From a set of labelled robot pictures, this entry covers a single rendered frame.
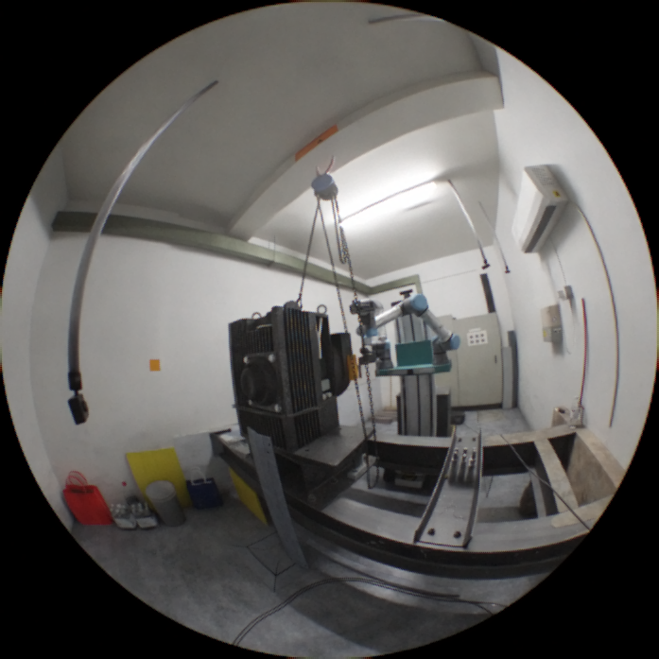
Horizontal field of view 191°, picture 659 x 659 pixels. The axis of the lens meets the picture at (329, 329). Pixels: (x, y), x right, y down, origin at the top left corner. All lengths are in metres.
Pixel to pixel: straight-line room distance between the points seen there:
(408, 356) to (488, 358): 2.07
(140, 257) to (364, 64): 2.22
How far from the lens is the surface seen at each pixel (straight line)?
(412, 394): 1.96
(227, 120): 1.67
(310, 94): 1.57
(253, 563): 1.65
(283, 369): 0.90
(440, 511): 0.96
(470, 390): 3.70
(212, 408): 2.06
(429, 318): 1.41
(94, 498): 2.26
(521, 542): 0.91
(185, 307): 2.03
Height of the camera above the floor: 1.37
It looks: 7 degrees up
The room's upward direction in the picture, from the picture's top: 6 degrees counter-clockwise
